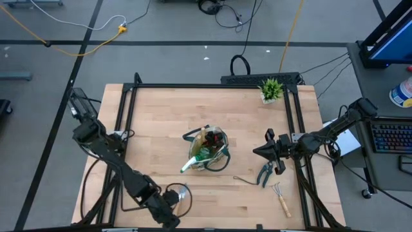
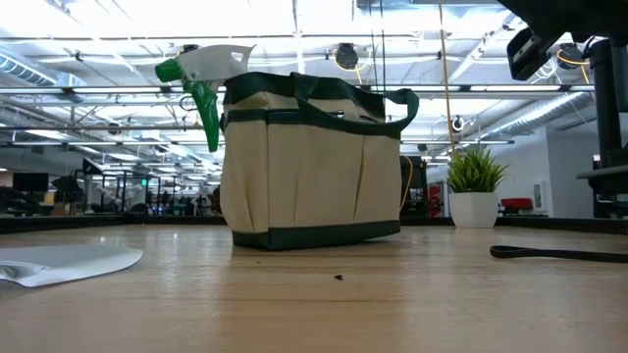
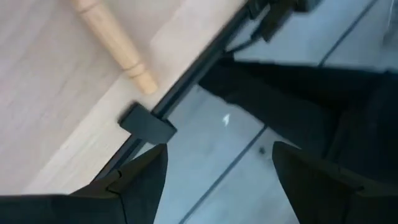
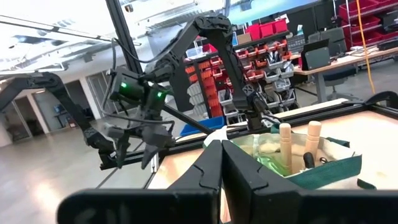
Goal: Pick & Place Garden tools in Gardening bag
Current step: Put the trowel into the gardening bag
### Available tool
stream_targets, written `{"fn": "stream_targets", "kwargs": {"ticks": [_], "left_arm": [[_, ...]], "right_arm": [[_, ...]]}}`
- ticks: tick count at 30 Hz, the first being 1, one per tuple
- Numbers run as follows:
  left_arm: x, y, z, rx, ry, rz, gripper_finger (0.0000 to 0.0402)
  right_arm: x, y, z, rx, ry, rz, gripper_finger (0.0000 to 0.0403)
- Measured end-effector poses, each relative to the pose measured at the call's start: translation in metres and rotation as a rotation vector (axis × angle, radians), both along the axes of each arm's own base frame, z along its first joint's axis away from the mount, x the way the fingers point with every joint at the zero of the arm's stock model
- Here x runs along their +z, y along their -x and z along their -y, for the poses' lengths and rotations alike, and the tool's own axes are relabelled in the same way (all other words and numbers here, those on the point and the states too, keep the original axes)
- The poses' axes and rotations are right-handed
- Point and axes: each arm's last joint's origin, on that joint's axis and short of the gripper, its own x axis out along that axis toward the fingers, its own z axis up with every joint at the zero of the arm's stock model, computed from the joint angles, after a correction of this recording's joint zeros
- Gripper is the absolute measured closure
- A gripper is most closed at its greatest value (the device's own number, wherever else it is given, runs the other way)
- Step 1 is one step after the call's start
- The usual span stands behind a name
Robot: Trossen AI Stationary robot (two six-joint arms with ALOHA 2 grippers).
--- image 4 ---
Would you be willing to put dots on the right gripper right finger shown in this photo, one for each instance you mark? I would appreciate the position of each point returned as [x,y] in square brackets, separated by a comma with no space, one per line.
[248,186]

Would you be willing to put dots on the dark office chair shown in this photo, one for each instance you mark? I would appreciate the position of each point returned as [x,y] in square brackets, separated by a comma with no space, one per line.
[339,74]

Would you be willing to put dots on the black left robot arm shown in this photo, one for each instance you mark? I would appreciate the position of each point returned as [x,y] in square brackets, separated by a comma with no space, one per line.
[224,46]

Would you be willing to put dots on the red bin shelf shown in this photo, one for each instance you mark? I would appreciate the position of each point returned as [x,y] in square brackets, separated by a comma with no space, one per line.
[357,9]

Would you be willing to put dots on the blue plastic bin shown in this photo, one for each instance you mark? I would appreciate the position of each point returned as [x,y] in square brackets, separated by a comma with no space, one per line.
[202,124]

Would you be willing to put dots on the beige green gardening bag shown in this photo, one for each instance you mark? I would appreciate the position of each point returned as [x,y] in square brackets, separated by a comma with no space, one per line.
[326,175]

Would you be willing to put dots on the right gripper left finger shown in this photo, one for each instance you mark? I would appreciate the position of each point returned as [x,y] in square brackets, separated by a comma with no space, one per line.
[199,180]

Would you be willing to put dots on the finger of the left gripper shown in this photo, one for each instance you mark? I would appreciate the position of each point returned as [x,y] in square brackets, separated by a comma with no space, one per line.
[123,146]
[152,152]

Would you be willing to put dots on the wooden office desk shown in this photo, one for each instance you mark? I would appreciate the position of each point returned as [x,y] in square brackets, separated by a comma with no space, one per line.
[342,60]

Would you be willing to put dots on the parts shelf with bins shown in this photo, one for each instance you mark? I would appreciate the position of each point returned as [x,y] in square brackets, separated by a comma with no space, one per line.
[211,81]

